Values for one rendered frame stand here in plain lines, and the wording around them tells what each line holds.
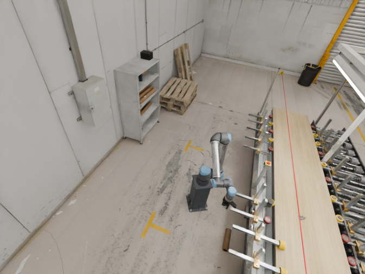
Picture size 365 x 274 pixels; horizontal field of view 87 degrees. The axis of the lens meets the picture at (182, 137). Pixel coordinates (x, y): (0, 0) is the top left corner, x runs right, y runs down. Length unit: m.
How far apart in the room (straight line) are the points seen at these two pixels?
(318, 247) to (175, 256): 1.68
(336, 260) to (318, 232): 0.26
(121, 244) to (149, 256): 0.42
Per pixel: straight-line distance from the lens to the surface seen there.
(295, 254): 2.48
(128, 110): 3.82
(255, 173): 3.14
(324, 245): 2.71
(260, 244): 2.68
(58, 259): 3.30
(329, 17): 9.30
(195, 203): 3.18
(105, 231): 3.25
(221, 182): 2.22
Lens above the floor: 2.91
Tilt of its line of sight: 41 degrees down
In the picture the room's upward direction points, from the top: 7 degrees clockwise
